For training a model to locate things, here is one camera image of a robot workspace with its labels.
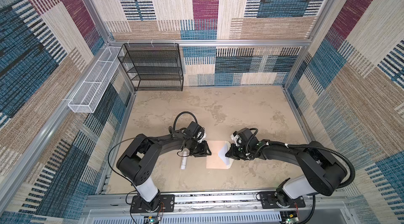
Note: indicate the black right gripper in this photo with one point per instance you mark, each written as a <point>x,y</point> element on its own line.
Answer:
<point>232,154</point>

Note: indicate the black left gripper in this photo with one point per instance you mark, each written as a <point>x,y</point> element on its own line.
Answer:
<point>203,151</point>

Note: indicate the blue floral letter paper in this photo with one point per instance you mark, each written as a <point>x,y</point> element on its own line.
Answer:
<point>222,155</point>

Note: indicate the pink envelope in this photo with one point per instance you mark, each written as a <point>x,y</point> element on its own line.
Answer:
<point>217,159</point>

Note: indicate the white glue stick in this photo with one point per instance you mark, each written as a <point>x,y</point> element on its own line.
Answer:
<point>184,154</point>

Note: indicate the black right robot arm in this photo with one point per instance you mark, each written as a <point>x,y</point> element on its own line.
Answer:
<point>324,170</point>

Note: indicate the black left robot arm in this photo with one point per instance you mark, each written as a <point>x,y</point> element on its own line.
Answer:
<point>139,159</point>

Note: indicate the black wire shelf rack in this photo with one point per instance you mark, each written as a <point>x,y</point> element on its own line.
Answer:
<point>153,66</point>

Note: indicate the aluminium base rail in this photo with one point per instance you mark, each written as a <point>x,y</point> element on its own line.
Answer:
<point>218,207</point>

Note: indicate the white wire mesh basket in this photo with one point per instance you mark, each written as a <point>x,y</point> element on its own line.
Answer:
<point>92,89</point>

